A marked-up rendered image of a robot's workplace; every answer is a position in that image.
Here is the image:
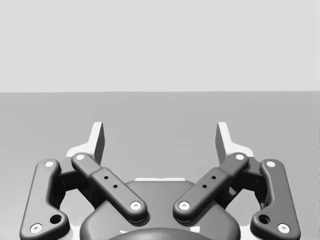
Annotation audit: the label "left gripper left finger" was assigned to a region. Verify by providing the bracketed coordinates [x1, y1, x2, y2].
[19, 121, 148, 240]

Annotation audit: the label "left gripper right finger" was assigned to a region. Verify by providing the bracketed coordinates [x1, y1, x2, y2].
[172, 121, 301, 240]

